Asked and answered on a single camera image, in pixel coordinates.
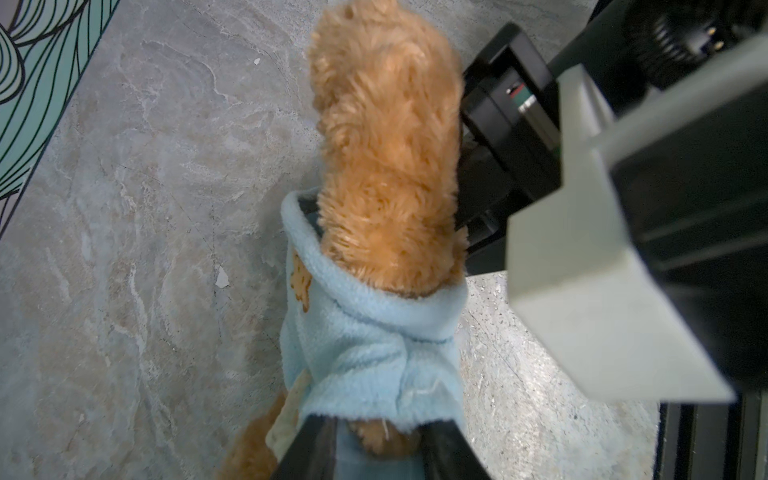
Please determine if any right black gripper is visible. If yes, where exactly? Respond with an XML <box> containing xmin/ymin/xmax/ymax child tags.
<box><xmin>457</xmin><ymin>1</ymin><xmax>767</xmax><ymax>276</ymax></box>

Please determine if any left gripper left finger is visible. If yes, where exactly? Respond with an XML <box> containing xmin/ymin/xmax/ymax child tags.
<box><xmin>271</xmin><ymin>415</ymin><xmax>337</xmax><ymax>480</ymax></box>

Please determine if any light blue fleece hoodie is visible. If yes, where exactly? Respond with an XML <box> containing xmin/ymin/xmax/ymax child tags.
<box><xmin>267</xmin><ymin>190</ymin><xmax>468</xmax><ymax>479</ymax></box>

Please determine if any brown teddy bear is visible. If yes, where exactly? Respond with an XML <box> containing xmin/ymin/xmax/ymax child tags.
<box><xmin>218</xmin><ymin>1</ymin><xmax>467</xmax><ymax>479</ymax></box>

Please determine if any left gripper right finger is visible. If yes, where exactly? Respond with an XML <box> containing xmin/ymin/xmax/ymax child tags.
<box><xmin>419</xmin><ymin>421</ymin><xmax>491</xmax><ymax>480</ymax></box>

